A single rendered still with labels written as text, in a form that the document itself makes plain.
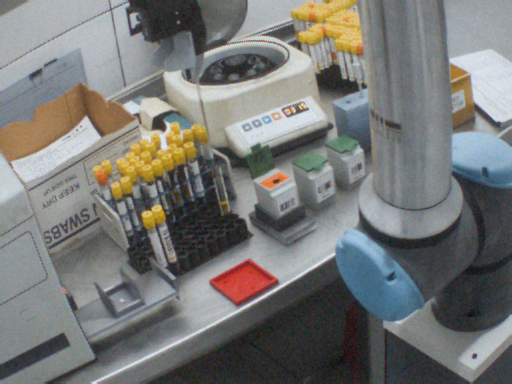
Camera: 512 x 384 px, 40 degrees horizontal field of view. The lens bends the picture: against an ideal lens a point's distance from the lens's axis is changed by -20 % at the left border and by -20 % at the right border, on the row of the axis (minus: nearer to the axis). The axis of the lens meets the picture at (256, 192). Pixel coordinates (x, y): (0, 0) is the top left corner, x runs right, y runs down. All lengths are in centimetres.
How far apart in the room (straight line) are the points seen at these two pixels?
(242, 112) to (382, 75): 75
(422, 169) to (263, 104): 73
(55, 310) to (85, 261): 29
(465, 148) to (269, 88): 60
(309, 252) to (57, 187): 41
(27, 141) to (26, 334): 61
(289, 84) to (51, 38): 51
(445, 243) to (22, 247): 50
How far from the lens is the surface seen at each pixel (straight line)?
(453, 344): 94
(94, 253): 127
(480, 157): 85
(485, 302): 93
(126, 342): 108
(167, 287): 109
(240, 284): 113
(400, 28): 63
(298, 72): 141
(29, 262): 94
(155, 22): 104
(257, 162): 119
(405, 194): 72
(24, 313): 98
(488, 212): 83
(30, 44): 153
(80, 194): 128
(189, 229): 122
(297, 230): 119
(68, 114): 154
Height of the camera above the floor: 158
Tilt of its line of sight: 33 degrees down
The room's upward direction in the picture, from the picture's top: 12 degrees counter-clockwise
